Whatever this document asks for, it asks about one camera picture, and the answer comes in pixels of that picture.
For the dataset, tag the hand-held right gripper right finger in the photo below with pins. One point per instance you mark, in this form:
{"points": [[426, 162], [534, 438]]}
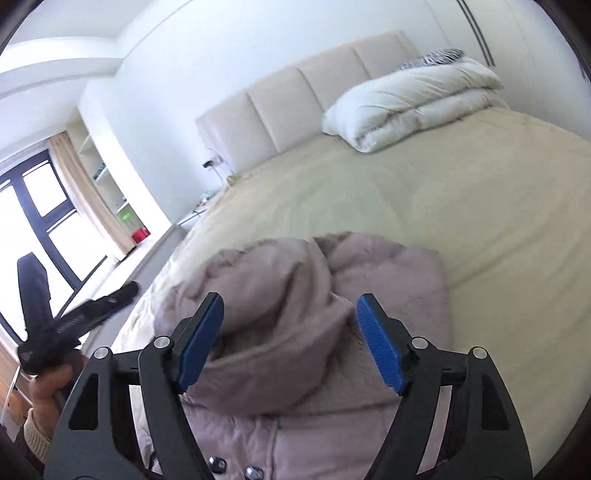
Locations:
{"points": [[382, 346]]}

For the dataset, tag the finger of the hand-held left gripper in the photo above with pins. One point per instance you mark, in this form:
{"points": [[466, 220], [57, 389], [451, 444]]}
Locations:
{"points": [[33, 290], [99, 308]]}

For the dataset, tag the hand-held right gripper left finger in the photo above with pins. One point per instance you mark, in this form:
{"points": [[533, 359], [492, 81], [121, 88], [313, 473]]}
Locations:
{"points": [[199, 344]]}

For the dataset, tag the pale pink hooded jacket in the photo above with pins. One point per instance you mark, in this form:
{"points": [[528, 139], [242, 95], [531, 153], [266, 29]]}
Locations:
{"points": [[295, 295]]}

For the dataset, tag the person's left forearm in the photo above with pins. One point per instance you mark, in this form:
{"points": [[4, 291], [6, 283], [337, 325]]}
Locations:
{"points": [[36, 434]]}

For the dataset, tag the person's left hand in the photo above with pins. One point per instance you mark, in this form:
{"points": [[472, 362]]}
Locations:
{"points": [[51, 385]]}

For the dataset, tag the dark framed window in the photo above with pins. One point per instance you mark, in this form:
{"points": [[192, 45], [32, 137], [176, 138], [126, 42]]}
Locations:
{"points": [[44, 217]]}

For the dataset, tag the red box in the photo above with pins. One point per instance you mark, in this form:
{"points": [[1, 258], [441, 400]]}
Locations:
{"points": [[140, 235]]}

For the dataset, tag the beige curtain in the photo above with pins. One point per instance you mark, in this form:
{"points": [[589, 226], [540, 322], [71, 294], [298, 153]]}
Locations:
{"points": [[85, 194]]}

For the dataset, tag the bed with beige sheet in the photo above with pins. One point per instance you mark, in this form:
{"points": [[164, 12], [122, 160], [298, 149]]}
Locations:
{"points": [[415, 194]]}

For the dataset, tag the folded white duvet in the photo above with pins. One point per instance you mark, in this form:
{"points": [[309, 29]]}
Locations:
{"points": [[415, 99]]}

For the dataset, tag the beige padded headboard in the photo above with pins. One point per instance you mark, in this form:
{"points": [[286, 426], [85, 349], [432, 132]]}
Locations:
{"points": [[281, 106]]}

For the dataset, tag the zebra striped pillow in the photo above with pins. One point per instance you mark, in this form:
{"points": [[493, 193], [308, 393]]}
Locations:
{"points": [[434, 58]]}

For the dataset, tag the white wardrobe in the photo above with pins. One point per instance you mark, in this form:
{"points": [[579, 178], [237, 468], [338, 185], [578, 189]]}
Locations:
{"points": [[503, 37]]}

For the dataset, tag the white wall shelf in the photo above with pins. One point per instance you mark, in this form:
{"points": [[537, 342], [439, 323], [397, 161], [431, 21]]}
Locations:
{"points": [[104, 175]]}

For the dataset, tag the wall socket with charger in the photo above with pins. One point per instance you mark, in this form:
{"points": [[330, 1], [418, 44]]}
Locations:
{"points": [[211, 162]]}

